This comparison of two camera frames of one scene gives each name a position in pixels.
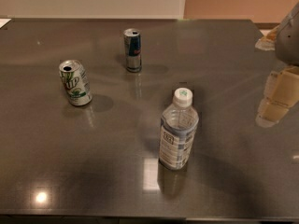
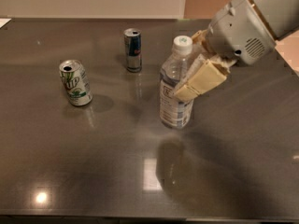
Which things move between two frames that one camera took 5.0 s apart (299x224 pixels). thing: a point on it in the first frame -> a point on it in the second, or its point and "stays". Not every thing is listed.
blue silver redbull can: (133, 49) stays
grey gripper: (289, 41) -> (238, 32)
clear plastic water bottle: (178, 128) -> (176, 111)
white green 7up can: (75, 82) stays
